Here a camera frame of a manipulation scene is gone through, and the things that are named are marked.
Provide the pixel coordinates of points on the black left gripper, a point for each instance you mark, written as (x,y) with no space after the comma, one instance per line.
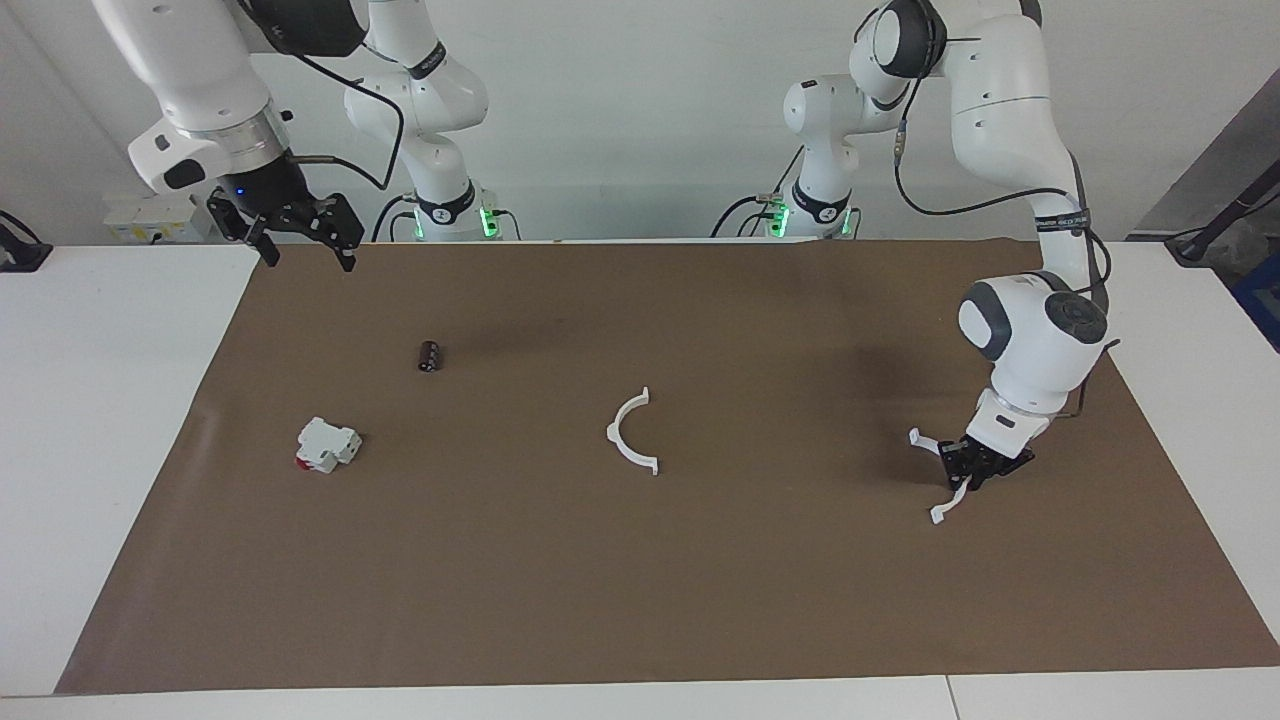
(990,465)

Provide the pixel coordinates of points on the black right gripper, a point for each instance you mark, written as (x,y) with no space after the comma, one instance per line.
(275,195)

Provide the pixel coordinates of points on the white half pipe clamp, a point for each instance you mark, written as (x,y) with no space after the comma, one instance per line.
(612,433)
(918,438)

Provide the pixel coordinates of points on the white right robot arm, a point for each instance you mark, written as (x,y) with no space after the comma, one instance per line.
(190,70)

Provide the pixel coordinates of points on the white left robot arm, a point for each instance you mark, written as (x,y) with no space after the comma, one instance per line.
(1030,330)

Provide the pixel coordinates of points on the white power strip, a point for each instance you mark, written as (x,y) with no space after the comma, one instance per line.
(160,212)

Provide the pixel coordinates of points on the black cylindrical capacitor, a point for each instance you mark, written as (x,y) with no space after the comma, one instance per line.
(431,356)

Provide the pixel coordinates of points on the white circuit breaker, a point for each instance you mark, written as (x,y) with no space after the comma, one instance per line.
(328,442)

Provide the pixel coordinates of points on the brown table mat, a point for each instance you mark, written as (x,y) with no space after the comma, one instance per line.
(700,580)

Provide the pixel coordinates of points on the blue box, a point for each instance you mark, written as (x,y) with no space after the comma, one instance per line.
(1262,300)

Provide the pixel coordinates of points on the dark grey partition panel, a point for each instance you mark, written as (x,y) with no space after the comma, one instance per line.
(1180,190)

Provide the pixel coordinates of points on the black clamp mount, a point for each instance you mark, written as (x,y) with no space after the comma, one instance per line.
(20,255)

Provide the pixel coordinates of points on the black camera stand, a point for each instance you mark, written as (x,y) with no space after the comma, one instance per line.
(1195,245)

